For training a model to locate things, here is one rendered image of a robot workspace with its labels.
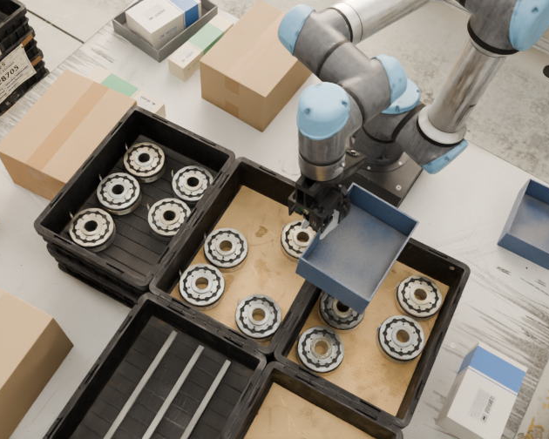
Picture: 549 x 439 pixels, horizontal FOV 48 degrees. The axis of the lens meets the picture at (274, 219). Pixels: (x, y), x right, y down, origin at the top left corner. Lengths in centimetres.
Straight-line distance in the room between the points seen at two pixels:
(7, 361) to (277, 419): 56
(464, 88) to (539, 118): 175
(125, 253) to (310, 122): 73
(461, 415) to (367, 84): 82
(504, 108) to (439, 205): 133
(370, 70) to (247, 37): 91
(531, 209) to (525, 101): 131
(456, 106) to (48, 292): 106
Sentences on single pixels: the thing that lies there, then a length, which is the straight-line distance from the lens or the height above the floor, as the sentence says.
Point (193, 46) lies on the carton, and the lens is 194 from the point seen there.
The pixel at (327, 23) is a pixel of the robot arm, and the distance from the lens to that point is 101.
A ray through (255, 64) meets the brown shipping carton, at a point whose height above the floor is 86.
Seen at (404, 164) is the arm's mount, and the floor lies 80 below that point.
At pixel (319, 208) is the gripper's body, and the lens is 104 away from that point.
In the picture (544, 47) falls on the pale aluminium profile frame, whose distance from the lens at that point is 320.
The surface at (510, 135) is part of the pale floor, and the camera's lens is 296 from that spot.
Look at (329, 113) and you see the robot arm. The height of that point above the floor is 148.
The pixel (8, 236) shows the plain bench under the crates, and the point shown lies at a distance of 173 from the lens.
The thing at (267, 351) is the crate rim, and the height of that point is 93.
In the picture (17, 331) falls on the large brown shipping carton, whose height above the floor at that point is 90.
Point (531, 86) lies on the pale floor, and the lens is 319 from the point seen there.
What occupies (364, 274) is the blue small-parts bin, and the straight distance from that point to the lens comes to 121.
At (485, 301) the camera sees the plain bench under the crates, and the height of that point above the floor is 70.
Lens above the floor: 215
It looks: 61 degrees down
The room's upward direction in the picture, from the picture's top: 8 degrees clockwise
